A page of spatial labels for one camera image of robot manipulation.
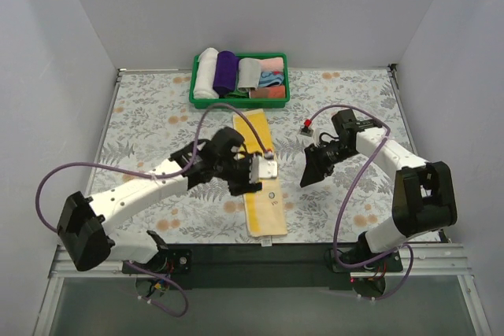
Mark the grey towel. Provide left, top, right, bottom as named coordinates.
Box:
left=236, top=57, right=261, bottom=93

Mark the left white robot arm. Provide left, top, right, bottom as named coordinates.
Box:
left=57, top=127, right=277, bottom=271

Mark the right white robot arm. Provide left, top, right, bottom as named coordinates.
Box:
left=300, top=106, right=458, bottom=268

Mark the green plastic tray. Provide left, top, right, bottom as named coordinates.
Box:
left=188, top=52, right=291, bottom=109

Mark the green rolled towel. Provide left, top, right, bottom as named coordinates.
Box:
left=224, top=90, right=249, bottom=99

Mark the brown rolled towel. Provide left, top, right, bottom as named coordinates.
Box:
left=249, top=85, right=286, bottom=99

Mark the white rolled towel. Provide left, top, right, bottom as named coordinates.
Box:
left=193, top=47, right=219, bottom=99

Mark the floral table mat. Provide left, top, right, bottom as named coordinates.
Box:
left=90, top=69, right=411, bottom=244

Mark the purple rolled towel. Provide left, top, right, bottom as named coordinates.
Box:
left=213, top=50, right=239, bottom=98

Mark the blue patterned rolled towel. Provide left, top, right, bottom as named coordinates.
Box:
left=258, top=71, right=284, bottom=88

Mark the pink rolled towel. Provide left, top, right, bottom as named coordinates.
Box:
left=258, top=57, right=284, bottom=72

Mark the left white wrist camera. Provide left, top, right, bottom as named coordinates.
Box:
left=250, top=156, right=278, bottom=183

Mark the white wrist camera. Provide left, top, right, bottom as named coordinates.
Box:
left=299, top=119, right=319, bottom=143
left=250, top=156, right=278, bottom=183

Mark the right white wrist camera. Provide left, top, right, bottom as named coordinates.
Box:
left=299, top=119, right=319, bottom=143

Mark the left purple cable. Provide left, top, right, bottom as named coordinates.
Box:
left=35, top=102, right=276, bottom=318

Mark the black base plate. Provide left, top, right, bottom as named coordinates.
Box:
left=136, top=243, right=403, bottom=290

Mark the aluminium frame rail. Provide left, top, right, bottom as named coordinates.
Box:
left=35, top=243, right=491, bottom=335

